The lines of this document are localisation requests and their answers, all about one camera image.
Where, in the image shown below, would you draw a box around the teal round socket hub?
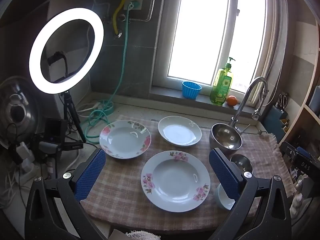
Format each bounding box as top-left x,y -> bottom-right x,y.
96,100 -> 115,114

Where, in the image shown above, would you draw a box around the white plate grey leaf print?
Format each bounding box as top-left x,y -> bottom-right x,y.
158,116 -> 202,147

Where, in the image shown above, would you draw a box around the white ring light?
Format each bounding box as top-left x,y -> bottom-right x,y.
29,7 -> 104,95

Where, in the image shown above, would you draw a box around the bundle of white cables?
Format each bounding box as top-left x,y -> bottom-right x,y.
0,170 -> 28,209

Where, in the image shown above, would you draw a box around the wooden shelf rack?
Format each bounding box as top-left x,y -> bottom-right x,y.
277,20 -> 320,155

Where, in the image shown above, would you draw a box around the small steel bowl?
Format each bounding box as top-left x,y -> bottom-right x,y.
229,154 -> 254,175

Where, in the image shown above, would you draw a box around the blue cutting board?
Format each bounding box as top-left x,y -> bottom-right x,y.
260,105 -> 278,136

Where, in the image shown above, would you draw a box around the steel pot lid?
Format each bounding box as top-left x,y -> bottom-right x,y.
0,76 -> 47,148

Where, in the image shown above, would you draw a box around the grey utensil holder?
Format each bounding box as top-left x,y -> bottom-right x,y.
274,105 -> 290,121

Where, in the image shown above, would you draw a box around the black handled scissors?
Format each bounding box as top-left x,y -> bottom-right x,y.
277,92 -> 288,110

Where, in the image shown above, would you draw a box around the light blue bowl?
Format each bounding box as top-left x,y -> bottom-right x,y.
215,183 -> 235,210

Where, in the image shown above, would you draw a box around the yellow hose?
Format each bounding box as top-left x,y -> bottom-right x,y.
112,0 -> 128,34

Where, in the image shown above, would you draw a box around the white wall socket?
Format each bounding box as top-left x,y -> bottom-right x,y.
124,0 -> 144,12

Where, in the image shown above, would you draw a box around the large steel bowl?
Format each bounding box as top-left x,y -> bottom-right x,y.
209,123 -> 243,157

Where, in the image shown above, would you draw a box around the blue ribbed cup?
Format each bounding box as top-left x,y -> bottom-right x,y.
182,81 -> 202,100

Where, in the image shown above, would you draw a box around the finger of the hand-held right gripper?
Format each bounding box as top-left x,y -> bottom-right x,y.
296,146 -> 313,159
279,141 -> 300,160

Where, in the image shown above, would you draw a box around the pink checked cloth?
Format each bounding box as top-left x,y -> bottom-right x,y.
80,115 -> 295,227

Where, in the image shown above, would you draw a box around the white framed window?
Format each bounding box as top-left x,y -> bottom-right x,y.
152,0 -> 275,103

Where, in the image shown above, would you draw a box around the chrome kitchen faucet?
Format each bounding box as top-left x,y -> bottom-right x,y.
229,77 -> 269,134

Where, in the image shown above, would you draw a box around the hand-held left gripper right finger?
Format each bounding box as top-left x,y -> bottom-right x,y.
207,147 -> 293,240

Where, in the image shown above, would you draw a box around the black tripod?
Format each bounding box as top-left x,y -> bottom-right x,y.
59,92 -> 87,143

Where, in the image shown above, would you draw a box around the silver corrugated pipe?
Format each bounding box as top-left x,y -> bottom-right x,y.
146,0 -> 160,22

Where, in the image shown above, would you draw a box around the pink floral white plate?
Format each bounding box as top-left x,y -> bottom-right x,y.
141,150 -> 211,212
99,120 -> 152,159

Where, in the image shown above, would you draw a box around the black grey handheld device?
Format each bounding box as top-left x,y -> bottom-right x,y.
32,119 -> 83,180

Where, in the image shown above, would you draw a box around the person's right hand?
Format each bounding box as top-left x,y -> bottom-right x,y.
290,175 -> 315,218

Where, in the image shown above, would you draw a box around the person's left hand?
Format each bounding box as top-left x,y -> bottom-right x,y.
125,231 -> 160,240

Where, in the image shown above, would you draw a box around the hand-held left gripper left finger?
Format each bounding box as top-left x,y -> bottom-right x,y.
24,148 -> 108,240

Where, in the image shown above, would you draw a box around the teal braided cord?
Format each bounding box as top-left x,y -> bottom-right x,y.
80,1 -> 137,145

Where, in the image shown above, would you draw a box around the green dish soap bottle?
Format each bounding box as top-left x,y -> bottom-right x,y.
209,57 -> 236,106

